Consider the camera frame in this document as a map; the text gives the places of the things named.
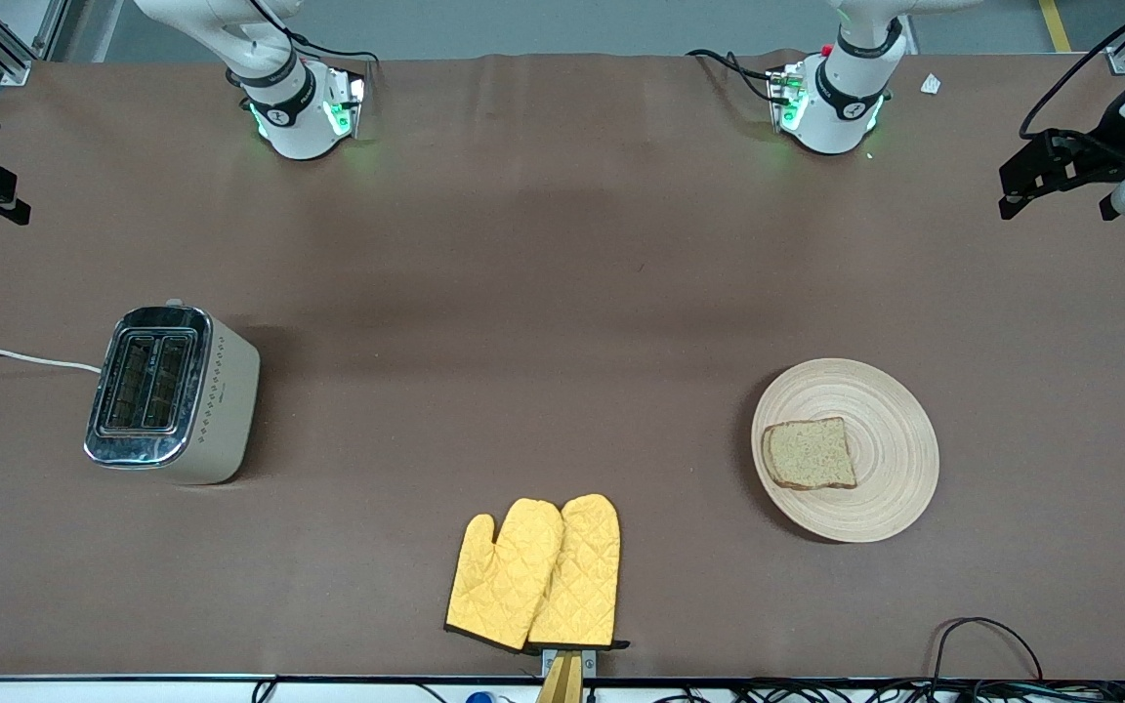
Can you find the small white paper scrap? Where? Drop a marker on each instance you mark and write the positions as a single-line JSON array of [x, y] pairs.
[[931, 84]]

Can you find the brown table cover mat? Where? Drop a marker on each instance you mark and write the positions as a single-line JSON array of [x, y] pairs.
[[562, 244]]

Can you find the round wooden plate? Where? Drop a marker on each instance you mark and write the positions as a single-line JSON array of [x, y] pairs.
[[895, 449]]

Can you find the cream and chrome toaster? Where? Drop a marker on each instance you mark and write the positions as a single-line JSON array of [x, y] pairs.
[[196, 400]]

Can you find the brown bread slice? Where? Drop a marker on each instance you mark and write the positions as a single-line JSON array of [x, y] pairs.
[[810, 454]]

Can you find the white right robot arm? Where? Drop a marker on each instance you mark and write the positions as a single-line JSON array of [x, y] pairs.
[[289, 117]]

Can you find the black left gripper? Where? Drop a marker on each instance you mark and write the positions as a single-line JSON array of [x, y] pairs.
[[1099, 148]]

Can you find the wooden stick with metal bracket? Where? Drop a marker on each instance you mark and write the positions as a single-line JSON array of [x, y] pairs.
[[562, 679]]

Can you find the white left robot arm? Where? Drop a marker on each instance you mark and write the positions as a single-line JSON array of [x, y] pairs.
[[846, 98]]

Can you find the yellow quilted oven mitt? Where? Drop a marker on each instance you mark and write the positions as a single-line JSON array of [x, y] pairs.
[[504, 576], [582, 576]]

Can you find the small blue cap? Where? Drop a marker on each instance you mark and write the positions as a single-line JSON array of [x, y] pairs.
[[479, 697]]

